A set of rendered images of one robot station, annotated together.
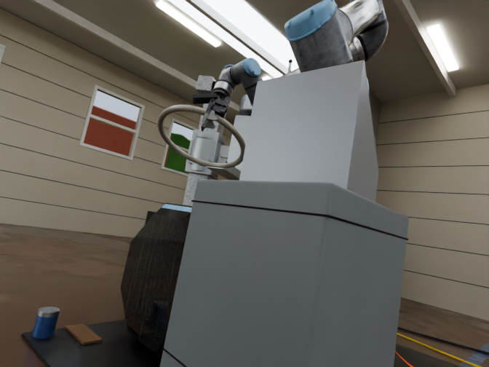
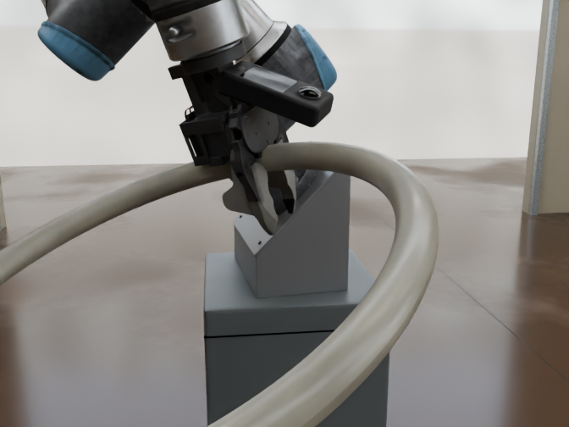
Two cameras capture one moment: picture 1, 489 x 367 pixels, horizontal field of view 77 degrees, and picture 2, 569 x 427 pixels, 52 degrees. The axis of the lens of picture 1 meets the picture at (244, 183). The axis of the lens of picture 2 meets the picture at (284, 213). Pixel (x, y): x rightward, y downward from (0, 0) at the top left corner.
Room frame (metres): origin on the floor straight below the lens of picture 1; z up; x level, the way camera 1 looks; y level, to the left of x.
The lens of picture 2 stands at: (1.87, 0.63, 1.32)
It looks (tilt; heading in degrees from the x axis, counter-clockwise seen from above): 14 degrees down; 217
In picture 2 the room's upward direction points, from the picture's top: straight up
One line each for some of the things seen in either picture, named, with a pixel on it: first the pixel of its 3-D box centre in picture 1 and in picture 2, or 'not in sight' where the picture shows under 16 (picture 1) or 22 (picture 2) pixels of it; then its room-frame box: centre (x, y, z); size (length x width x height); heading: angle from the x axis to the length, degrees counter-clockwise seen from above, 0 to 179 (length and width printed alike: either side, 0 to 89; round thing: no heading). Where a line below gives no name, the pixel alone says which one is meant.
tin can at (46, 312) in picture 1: (46, 322); not in sight; (1.72, 0.89, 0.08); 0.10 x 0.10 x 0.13
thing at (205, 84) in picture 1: (207, 86); not in sight; (2.78, 0.52, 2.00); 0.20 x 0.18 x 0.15; 49
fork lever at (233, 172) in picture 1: (237, 177); not in sight; (2.08, 0.06, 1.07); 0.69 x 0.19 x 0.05; 158
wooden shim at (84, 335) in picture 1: (82, 333); not in sight; (1.80, 0.73, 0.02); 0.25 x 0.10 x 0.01; 49
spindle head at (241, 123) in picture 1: (252, 152); not in sight; (2.26, -0.01, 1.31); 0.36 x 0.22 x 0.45; 158
